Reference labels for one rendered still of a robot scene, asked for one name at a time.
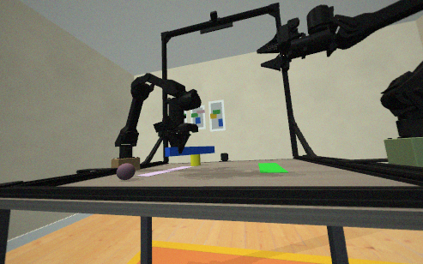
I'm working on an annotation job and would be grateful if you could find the dusty pink ball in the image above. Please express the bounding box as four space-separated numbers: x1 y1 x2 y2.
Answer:
117 163 136 180

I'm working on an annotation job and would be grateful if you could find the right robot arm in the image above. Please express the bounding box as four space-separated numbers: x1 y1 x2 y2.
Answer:
115 73 202 159

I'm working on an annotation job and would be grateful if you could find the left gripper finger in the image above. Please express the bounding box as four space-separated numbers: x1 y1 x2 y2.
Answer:
257 30 280 54
261 54 281 71

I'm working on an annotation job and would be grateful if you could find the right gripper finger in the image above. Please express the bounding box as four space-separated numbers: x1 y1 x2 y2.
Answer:
163 135 178 147
174 134 191 153

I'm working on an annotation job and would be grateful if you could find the yellow cylinder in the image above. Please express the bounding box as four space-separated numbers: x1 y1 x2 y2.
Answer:
190 154 201 166

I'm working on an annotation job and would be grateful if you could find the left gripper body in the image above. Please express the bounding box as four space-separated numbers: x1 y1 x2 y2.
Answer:
278 24 311 73

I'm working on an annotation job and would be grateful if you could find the blue bar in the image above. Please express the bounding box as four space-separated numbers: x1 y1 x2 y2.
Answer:
165 146 215 157

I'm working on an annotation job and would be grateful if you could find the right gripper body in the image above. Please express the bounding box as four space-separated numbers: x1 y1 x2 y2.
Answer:
158 111 198 137

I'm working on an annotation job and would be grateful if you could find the green rectangle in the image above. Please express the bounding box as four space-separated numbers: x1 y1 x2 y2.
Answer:
258 163 288 173

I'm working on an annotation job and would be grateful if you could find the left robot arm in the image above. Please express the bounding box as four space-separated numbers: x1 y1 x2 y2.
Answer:
287 0 423 139

